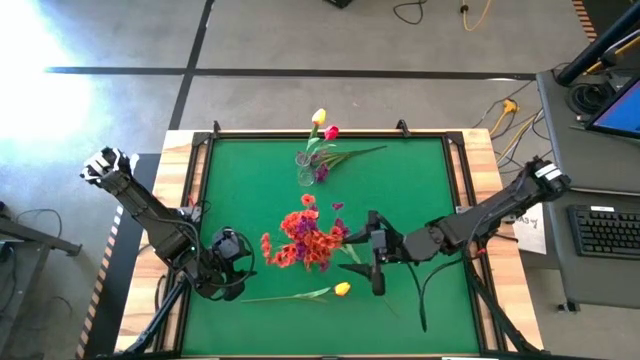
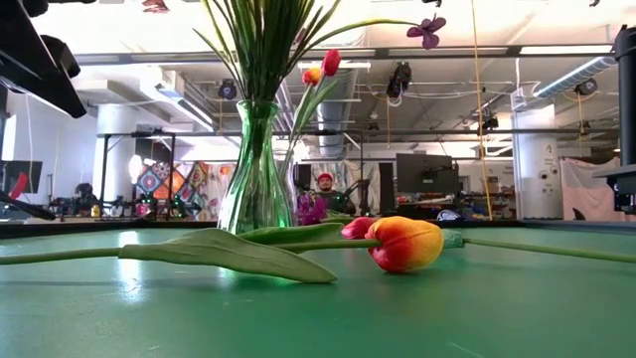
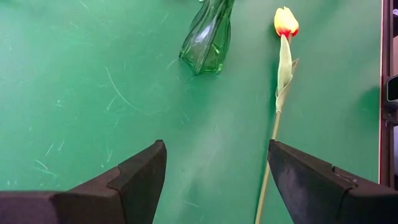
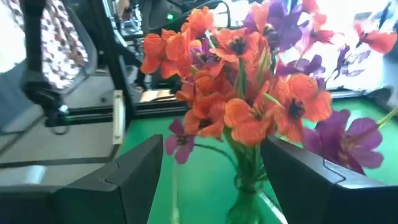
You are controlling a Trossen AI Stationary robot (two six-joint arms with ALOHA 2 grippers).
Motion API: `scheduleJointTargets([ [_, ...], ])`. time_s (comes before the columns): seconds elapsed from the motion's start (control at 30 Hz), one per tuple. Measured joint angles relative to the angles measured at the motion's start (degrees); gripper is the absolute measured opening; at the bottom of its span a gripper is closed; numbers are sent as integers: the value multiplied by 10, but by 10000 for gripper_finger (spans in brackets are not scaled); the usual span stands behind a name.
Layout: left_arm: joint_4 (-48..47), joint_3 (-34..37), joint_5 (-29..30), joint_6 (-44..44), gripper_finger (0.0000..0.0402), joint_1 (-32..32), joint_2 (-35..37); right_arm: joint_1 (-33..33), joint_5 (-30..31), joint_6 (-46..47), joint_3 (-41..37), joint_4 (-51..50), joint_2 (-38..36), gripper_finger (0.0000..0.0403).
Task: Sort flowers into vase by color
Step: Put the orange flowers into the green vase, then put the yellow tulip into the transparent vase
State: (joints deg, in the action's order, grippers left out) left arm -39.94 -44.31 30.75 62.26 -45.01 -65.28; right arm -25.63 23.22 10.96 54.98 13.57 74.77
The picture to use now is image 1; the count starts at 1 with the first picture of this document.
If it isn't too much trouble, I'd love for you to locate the white paper sheet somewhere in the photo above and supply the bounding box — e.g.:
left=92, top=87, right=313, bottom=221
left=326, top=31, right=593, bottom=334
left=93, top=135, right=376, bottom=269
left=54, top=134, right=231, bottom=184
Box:
left=511, top=202, right=549, bottom=256

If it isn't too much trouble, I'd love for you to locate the pinkish red tulip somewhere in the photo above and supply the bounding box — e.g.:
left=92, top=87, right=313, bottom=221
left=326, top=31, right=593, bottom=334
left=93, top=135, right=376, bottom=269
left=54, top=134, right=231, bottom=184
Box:
left=302, top=124, right=341, bottom=169

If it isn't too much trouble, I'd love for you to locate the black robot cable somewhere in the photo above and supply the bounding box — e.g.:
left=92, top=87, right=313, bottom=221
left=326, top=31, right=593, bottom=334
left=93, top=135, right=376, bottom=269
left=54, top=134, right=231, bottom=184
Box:
left=407, top=252, right=474, bottom=334

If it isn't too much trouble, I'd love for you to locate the grey metal stand leg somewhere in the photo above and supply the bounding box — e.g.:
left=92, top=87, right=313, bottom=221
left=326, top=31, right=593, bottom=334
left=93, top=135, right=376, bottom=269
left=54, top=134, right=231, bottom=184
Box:
left=0, top=199, right=84, bottom=257

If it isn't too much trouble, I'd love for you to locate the monitor with blue screen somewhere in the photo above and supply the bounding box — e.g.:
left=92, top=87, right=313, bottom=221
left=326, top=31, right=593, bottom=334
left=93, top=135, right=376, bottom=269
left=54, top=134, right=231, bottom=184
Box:
left=585, top=74, right=640, bottom=140

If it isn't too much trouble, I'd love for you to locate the grey desk with keyboard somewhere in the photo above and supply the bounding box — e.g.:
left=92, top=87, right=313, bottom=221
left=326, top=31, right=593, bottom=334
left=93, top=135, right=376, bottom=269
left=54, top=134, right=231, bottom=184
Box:
left=543, top=189, right=640, bottom=307

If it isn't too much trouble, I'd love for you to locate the black hazard striped floor mat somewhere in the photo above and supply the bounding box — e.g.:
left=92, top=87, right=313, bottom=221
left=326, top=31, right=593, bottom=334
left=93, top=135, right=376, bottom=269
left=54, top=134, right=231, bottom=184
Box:
left=571, top=0, right=600, bottom=42
left=74, top=153, right=162, bottom=360

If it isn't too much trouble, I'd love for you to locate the black coiled cable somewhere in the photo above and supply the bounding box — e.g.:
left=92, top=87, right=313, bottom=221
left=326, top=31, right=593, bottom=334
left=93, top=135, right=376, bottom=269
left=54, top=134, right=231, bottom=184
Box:
left=569, top=82, right=615, bottom=117

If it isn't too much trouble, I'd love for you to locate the grey desk with monitor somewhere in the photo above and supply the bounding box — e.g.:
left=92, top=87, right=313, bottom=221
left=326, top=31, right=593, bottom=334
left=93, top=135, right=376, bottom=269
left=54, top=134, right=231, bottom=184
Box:
left=536, top=69, right=640, bottom=197

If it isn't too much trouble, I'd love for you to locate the yellow floor cable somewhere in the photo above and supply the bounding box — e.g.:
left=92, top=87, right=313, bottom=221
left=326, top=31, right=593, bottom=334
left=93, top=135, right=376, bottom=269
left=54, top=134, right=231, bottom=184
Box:
left=459, top=0, right=494, bottom=33

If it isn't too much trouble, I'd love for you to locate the clear glass vase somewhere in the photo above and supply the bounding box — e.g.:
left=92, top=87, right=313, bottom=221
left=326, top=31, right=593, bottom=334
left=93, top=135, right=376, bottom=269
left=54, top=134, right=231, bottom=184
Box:
left=296, top=151, right=317, bottom=188

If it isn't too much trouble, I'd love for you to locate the black metal rig frame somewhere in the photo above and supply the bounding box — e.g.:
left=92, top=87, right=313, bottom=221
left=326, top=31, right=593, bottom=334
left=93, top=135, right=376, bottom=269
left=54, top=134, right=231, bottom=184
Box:
left=119, top=118, right=544, bottom=360

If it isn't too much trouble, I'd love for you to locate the black monitor pole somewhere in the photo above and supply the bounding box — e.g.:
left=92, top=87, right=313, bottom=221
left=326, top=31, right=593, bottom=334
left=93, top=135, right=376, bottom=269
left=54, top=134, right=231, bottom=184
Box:
left=556, top=2, right=640, bottom=87

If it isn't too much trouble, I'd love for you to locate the yellow plug with cable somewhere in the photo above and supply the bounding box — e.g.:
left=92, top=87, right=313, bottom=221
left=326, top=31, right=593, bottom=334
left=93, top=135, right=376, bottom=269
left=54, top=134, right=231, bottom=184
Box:
left=489, top=98, right=541, bottom=164

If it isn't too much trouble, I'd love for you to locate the yellow and red tulip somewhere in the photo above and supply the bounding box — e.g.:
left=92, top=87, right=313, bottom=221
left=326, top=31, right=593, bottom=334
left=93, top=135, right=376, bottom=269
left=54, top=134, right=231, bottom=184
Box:
left=241, top=281, right=352, bottom=305
left=299, top=107, right=328, bottom=169

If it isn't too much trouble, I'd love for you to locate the black keyboard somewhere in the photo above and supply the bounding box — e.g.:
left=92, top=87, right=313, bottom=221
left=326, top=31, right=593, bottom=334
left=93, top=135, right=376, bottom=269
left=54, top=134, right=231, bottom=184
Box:
left=567, top=204, right=640, bottom=261

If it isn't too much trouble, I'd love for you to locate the black floor cable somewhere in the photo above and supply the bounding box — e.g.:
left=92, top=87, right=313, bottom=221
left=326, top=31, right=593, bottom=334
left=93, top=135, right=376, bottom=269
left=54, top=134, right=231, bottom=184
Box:
left=392, top=0, right=429, bottom=26

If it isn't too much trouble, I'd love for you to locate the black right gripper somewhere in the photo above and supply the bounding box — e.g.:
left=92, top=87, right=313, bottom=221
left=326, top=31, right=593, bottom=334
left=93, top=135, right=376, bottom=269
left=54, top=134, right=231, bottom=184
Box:
left=338, top=210, right=407, bottom=297

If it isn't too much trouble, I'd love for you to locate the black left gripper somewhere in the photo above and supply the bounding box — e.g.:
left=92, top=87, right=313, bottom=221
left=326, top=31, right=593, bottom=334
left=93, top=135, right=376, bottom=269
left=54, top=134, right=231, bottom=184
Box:
left=195, top=260, right=257, bottom=302

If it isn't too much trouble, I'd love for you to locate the loose green grass stem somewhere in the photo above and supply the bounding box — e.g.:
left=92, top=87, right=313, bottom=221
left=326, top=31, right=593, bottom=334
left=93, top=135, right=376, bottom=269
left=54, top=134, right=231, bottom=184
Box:
left=343, top=243, right=401, bottom=320

